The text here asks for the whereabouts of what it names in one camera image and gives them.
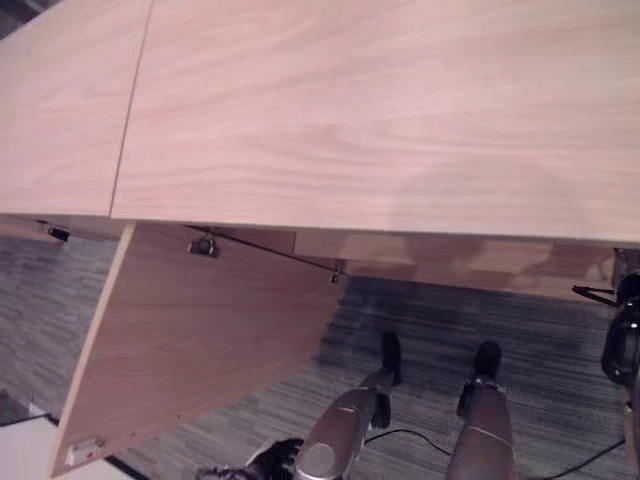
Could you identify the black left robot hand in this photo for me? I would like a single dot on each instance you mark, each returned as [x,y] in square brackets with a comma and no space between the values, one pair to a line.
[272,457]

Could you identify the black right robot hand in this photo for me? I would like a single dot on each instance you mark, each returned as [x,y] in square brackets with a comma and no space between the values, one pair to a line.
[622,345]

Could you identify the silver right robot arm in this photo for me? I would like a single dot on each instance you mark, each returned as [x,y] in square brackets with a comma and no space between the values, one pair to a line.
[632,420]

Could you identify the wooden cabinet door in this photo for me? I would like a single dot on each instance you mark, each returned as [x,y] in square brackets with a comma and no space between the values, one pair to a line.
[200,345]

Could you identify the light wooden office cabinet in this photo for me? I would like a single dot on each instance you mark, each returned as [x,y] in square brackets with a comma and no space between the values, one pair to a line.
[380,115]

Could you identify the light wooden side cabinet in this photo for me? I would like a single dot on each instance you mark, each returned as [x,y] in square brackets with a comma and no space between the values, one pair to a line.
[60,110]

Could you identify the dark robot right foot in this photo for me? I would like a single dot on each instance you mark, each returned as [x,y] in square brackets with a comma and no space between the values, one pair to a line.
[486,359]

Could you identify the dark robot foot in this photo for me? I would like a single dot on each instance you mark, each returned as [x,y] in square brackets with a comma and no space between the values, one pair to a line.
[486,359]
[391,355]

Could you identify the dark robot left foot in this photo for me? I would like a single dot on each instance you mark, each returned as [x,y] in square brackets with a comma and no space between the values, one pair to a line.
[391,355]

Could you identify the white magnetic door catch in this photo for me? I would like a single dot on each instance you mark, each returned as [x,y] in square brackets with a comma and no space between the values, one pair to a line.
[84,451]

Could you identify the metal door hinge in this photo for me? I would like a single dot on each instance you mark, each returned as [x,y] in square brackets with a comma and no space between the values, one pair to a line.
[58,233]
[203,245]
[335,274]

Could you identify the white flat panel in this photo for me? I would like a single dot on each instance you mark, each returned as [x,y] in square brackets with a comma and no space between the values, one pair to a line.
[35,452]

